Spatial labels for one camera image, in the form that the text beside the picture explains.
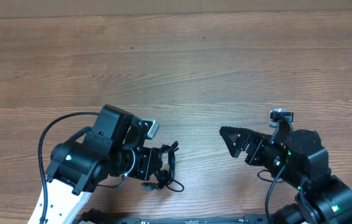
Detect black usb cable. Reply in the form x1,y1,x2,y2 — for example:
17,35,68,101
141,140,185,193

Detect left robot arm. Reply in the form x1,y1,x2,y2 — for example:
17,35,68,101
29,105,177,223

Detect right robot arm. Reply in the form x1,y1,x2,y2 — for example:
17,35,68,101
220,124,352,223

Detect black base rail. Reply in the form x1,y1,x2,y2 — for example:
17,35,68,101
72,208,268,224

